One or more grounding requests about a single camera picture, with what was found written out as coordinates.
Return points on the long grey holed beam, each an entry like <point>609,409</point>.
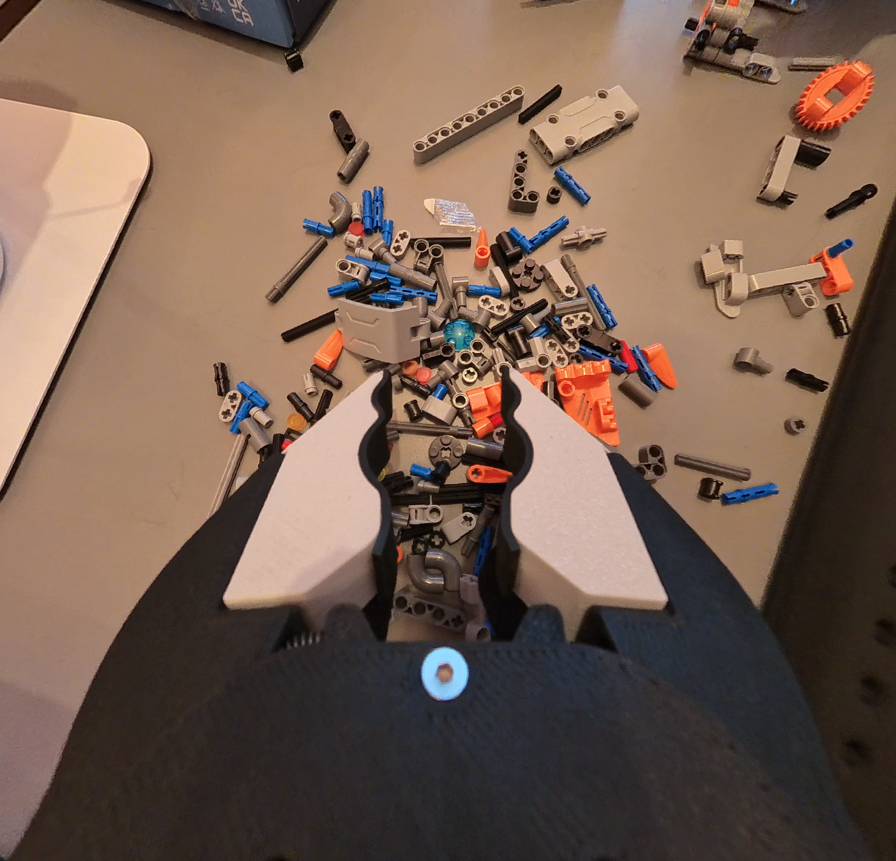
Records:
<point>467,125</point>

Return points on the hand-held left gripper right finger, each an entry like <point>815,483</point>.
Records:
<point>588,525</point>

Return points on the short grey axle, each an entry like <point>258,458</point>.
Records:
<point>814,63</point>

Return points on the grey beam assembly orange end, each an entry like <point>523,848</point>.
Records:
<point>770,277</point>

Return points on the dark grey ribbed rod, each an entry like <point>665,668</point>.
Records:
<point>712,467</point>

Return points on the small grey bush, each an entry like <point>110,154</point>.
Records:
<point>794,425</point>

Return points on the pile of building pieces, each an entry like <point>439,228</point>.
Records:
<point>490,329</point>

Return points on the long black pin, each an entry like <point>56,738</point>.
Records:
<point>850,202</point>

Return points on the black dimpled pad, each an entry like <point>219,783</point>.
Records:
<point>840,525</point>

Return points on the small clear plastic piece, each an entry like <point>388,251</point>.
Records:
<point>451,214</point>

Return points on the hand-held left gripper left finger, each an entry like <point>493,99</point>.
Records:
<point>308,525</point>

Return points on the grey elbow connector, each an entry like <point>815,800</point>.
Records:
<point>752,361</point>

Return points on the small black connector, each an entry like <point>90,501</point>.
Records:
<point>711,489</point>

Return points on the orange grey tread assembly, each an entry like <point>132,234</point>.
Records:
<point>735,21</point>

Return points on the black axle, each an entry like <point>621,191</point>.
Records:
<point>540,103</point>

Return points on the dark grey axle rod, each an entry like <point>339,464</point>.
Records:
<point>297,270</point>

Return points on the grey crank beam black pins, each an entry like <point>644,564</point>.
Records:
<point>780,168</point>

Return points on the dark grey angled beam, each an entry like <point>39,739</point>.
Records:
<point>521,186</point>

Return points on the blue pin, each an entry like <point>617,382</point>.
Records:
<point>749,494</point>
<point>572,186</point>

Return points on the grey rectangular panel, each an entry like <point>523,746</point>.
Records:
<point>584,123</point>

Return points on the orange gear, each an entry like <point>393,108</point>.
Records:
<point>836,97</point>

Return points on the short black pin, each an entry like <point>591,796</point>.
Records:
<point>293,60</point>
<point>806,379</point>
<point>838,319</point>

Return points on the white stand base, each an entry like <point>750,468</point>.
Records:
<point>56,245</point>

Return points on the black angled connector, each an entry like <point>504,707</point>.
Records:
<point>343,130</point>

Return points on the light grey axle connector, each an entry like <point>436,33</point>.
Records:
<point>583,237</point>

